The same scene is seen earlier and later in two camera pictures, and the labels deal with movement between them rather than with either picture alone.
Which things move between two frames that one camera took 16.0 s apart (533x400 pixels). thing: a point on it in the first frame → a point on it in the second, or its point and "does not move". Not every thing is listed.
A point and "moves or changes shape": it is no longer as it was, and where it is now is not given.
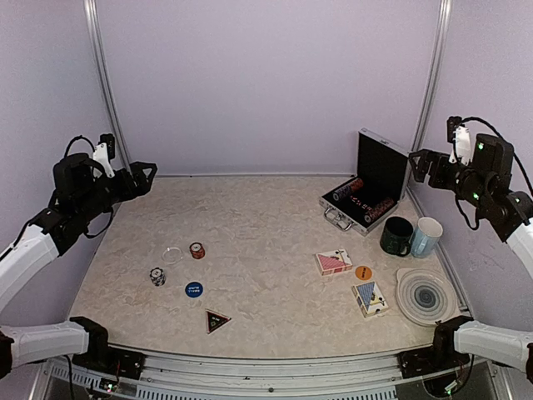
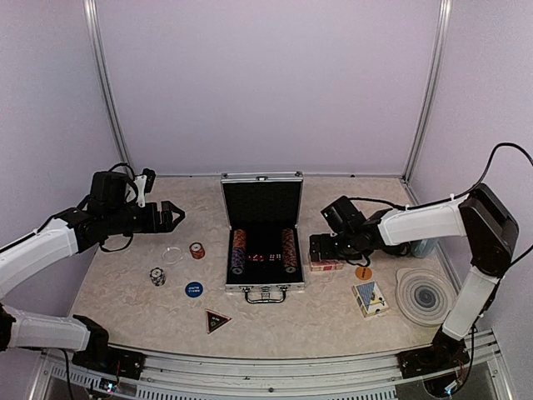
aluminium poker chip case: x=381 y=181 → x=265 y=254
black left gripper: x=130 y=191 → x=166 y=225
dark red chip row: x=381 y=207 → x=289 y=250
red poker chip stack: x=196 y=250 does not move
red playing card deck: x=334 y=262 moves or changes shape
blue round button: x=193 y=289 does not move
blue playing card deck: x=370 y=298 does not move
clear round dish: x=171 y=255 does not move
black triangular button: x=214 y=321 does not move
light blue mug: x=425 y=240 does not move
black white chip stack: x=157 y=277 does not move
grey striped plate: x=424 y=297 does not move
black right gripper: x=420 y=172 → x=326 y=253
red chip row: x=355 y=186 → x=240 y=238
